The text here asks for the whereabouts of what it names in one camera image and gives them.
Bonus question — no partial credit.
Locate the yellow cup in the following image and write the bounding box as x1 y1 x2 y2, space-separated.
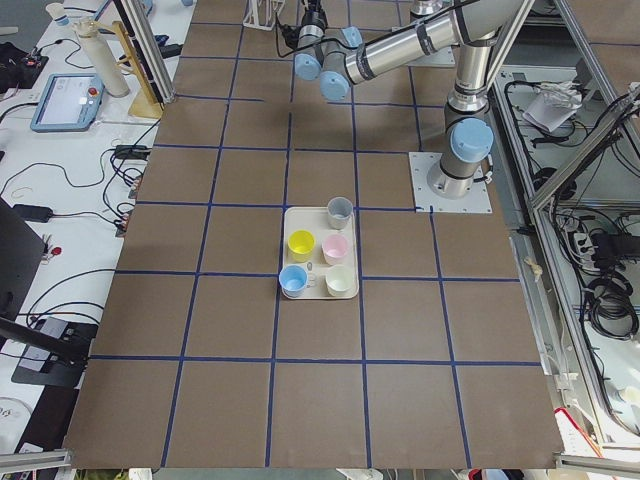
287 230 315 263

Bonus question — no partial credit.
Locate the white wire cup rack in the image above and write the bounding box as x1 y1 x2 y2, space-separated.
242 0 286 31

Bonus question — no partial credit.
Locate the wooden mug tree stand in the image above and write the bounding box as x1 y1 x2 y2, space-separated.
95 21 163 119

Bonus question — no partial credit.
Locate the blue teach pendant tablet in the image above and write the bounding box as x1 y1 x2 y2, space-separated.
30 74 104 133

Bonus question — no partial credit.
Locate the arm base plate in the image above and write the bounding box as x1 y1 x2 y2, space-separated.
408 152 492 214

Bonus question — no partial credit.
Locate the beige plastic tray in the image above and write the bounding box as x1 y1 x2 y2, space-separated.
281 207 359 300

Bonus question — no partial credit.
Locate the pink cup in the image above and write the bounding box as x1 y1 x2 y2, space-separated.
321 234 349 265

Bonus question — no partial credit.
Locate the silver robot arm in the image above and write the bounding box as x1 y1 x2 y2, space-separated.
276 1 532 200

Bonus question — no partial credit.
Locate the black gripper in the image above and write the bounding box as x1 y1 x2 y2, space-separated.
300 0 328 38

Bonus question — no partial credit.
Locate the black power adapter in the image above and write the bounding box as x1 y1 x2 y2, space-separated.
12 204 54 223

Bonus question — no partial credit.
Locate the light blue cup on tray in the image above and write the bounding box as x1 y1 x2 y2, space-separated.
278 265 308 298

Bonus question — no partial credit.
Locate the grey cup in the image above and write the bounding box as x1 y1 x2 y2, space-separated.
327 197 353 230

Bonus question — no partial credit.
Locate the cream white cup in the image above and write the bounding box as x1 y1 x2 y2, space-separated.
325 265 354 298

